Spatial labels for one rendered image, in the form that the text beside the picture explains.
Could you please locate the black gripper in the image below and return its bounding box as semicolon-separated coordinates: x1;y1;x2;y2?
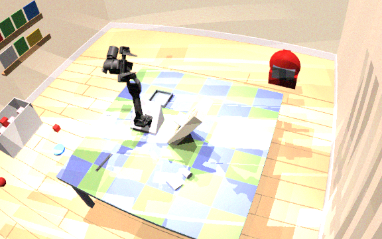
109;46;137;82

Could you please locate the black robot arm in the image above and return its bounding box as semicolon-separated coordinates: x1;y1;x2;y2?
101;46;153;127

